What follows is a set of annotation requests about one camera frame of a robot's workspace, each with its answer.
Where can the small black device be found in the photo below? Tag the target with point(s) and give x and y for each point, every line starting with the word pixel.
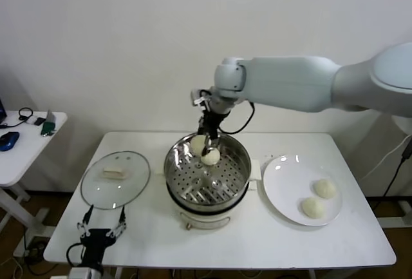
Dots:
pixel 39 121

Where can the white round plate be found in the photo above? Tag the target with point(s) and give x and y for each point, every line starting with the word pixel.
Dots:
pixel 289 188

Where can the glass pot lid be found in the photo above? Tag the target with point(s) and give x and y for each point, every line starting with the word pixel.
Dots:
pixel 116 192

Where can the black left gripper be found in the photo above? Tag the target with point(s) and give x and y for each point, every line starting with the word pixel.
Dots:
pixel 95 243

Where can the black laptop screen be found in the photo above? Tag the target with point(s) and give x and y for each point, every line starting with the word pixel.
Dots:
pixel 2 111

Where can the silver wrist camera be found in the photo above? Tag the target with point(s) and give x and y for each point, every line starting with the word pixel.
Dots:
pixel 85 273
pixel 197 97

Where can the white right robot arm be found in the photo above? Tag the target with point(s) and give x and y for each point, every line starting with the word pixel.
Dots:
pixel 289 82

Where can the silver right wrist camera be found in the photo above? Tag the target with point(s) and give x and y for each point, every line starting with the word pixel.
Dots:
pixel 197 97

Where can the blue computer mouse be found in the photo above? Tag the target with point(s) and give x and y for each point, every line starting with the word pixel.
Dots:
pixel 9 140

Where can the white electric cooker base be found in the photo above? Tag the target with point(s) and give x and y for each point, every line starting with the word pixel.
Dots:
pixel 206 217

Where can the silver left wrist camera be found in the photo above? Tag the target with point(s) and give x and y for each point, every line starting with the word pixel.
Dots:
pixel 85 273

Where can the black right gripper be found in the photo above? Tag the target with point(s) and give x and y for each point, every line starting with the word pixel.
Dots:
pixel 211 124

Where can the stainless steel steamer basket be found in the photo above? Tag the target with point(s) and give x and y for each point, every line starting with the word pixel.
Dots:
pixel 225 176

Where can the white steamed baozi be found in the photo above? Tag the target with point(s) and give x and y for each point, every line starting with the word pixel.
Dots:
pixel 313 208
pixel 196 145
pixel 325 188
pixel 211 159

